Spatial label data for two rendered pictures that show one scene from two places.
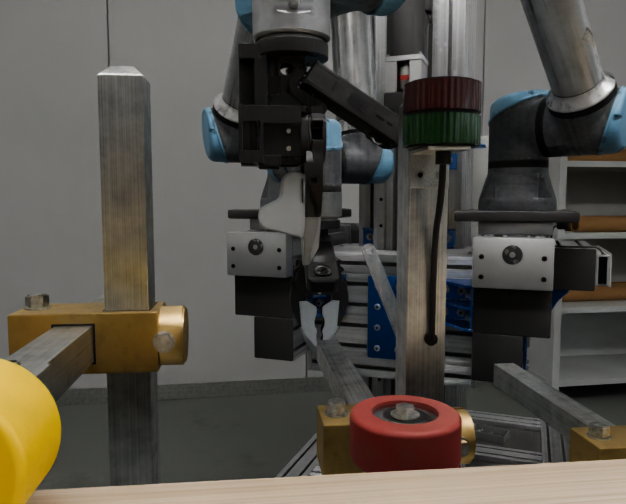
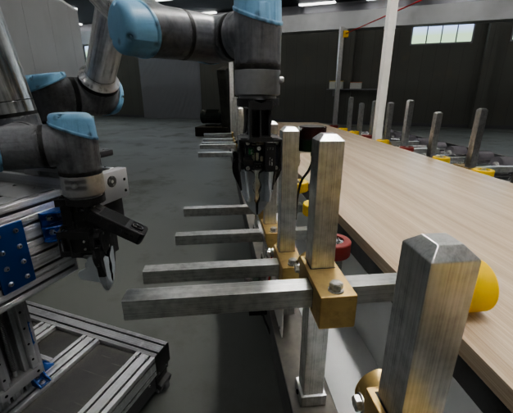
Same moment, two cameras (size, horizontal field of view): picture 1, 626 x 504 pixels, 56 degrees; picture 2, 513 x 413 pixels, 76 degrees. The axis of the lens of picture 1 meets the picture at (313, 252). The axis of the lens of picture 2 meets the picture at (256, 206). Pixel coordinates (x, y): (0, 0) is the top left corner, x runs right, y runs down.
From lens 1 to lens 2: 0.85 m
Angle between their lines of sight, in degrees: 88
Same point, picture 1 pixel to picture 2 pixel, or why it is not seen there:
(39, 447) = not seen: hidden behind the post
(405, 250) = (294, 190)
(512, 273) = (113, 192)
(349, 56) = (3, 38)
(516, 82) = not seen: outside the picture
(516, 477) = (365, 233)
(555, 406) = (233, 233)
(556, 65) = (108, 66)
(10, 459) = not seen: hidden behind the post
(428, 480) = (373, 242)
